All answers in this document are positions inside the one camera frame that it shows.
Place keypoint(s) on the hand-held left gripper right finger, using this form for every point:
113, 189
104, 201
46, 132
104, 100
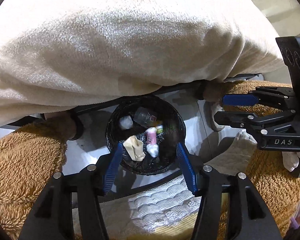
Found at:
187, 167

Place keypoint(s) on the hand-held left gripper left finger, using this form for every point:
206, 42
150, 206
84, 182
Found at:
113, 165

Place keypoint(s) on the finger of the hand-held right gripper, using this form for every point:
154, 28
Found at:
237, 100
229, 118

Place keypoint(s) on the beige paper bag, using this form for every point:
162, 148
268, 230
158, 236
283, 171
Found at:
135, 147

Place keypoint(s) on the black trash bin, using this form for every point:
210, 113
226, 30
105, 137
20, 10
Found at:
171, 135

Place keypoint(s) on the white tissue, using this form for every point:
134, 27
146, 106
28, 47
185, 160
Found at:
125, 122
152, 150

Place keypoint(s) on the yellow snack wrapper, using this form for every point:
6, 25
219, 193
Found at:
159, 129

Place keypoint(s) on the clear plastic cup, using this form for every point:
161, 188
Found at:
143, 116

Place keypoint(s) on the person's right hand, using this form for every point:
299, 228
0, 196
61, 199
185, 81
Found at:
244, 140

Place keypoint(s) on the white quilted mat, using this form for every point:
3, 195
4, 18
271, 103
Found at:
152, 205

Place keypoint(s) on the beige plush blanket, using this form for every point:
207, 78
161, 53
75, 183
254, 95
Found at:
115, 42

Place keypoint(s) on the black bed frame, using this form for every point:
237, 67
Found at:
179, 86

